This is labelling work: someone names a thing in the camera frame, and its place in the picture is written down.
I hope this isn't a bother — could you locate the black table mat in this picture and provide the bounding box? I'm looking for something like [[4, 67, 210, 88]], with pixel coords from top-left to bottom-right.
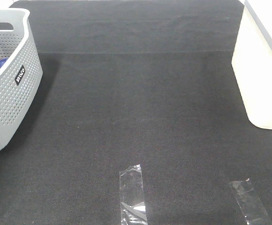
[[0, 0, 272, 225]]

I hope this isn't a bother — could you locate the middle clear tape strip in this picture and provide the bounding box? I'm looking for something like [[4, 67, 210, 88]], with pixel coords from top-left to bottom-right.
[[119, 165, 147, 225]]

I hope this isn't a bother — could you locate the clear tape strip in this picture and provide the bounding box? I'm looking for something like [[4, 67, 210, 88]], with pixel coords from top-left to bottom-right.
[[119, 165, 147, 225], [229, 178, 272, 225]]

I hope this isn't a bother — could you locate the right clear tape strip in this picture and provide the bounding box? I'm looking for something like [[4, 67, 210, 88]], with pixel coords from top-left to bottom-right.
[[229, 178, 272, 225]]

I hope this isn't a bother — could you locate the grey perforated laundry basket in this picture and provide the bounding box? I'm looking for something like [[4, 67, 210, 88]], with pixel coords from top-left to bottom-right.
[[0, 8, 43, 150]]

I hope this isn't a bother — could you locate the white plastic basket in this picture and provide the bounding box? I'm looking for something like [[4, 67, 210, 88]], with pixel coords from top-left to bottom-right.
[[231, 0, 272, 129]]

